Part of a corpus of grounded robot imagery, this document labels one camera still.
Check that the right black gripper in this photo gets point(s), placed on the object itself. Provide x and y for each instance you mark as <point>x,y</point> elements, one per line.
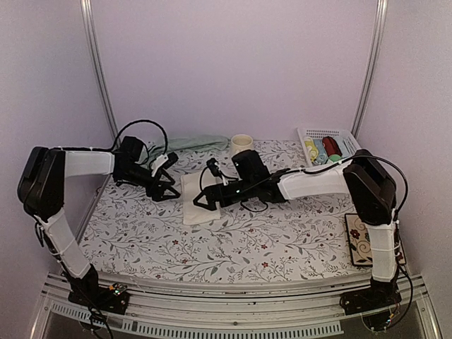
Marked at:
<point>212,191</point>

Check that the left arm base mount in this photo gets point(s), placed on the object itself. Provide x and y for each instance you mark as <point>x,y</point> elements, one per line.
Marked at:
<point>113,299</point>

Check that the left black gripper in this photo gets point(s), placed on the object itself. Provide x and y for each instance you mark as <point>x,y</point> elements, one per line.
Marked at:
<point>158,194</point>

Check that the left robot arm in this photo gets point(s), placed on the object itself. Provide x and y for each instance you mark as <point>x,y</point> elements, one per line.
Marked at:
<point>41,190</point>

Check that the right aluminium frame post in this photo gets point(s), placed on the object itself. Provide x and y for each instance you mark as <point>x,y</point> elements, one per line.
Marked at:
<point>375,47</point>

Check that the light blue rolled towel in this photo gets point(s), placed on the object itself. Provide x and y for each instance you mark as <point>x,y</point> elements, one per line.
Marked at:
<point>322,156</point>

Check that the aluminium front rail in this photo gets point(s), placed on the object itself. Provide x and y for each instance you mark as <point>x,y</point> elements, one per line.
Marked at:
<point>302,309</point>

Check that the aluminium frame post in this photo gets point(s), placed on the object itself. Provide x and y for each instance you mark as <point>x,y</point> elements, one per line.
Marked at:
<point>93,48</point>
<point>375,47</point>

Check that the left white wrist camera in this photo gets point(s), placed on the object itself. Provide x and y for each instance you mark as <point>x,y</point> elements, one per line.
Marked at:
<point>163,161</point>

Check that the left aluminium frame post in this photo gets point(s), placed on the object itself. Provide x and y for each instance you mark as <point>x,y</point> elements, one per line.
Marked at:
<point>93,48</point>

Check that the floral table mat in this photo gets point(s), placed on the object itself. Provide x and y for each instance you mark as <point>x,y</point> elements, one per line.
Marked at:
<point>304,239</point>

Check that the floral square plate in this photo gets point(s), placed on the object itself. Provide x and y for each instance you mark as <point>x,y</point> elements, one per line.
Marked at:
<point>360,246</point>

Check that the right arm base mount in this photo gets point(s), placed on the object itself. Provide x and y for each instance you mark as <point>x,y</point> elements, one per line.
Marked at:
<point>376,296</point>

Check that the white plastic basket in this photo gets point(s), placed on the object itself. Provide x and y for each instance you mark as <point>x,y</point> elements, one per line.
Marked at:
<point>346,141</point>

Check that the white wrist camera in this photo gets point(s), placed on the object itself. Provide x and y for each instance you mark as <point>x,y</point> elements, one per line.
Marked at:
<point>163,161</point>
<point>214,167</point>

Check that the cream ceramic mug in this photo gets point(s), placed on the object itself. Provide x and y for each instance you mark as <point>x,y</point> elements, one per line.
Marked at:
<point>241,142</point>

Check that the mint green towel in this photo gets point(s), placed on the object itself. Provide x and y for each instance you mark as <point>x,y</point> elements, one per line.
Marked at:
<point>201,143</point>

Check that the yellow rolled towel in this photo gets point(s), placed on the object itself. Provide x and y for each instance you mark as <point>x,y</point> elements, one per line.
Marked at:
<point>311,148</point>

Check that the green rolled towel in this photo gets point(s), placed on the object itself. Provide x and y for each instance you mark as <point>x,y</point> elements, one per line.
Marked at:
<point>334,158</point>

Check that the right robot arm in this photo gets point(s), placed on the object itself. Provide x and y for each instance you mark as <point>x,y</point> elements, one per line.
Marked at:
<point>362,176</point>

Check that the red rolled towel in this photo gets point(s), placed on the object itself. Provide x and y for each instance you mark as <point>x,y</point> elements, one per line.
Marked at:
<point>331,146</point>

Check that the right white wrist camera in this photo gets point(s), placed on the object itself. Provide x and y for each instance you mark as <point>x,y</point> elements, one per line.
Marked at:
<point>214,167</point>

